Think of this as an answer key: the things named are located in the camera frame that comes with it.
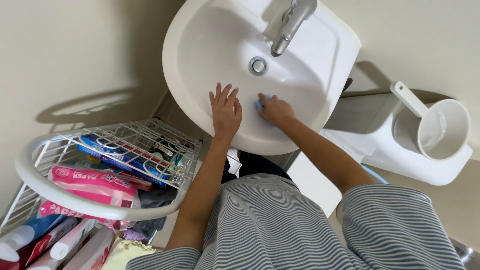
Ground person's left hand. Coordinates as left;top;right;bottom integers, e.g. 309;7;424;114
209;83;243;139

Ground person's right hand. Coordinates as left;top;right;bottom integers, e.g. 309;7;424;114
257;93;297;129

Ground blue cleaning sponge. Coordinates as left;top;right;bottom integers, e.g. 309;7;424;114
254;94;273;112

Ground metal sink drain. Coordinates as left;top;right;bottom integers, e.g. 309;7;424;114
248;56;268;77

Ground dark trousers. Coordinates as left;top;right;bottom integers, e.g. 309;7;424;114
220;150;294;185

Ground white ceramic sink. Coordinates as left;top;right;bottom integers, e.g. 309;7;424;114
162;0;362;157

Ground chrome faucet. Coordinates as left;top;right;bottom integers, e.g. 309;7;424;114
270;0;318;58

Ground green and black packet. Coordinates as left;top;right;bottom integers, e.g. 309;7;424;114
149;136;185;166

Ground white toilet tank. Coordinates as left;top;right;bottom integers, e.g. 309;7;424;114
322;93;474;187

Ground blue striped shirt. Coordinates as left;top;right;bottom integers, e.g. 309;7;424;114
125;173;468;270

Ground grey cloth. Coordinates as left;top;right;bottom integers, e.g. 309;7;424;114
131;185;179;239

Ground blue cardboard box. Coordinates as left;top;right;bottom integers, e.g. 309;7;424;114
76;133;170;188

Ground white plastic water dipper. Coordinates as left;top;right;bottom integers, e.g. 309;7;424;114
389;81;473;162

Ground purple cloth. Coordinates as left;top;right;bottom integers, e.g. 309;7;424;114
122;229;148;243

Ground pink paper packet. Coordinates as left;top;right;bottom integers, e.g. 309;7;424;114
39;165;142;230

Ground yellow cloth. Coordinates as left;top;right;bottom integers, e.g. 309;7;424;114
101;238;156;270

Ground pink and white bottle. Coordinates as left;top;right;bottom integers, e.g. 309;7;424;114
63;226;118;270

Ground white plastic bottle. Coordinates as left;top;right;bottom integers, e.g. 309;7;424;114
50;219;99;262

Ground red and white tube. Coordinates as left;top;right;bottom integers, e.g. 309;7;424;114
25;217;80;268

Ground white and blue bottle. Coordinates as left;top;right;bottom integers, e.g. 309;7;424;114
0;213;69;263

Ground white wire rack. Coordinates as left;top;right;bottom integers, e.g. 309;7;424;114
0;118;203;241

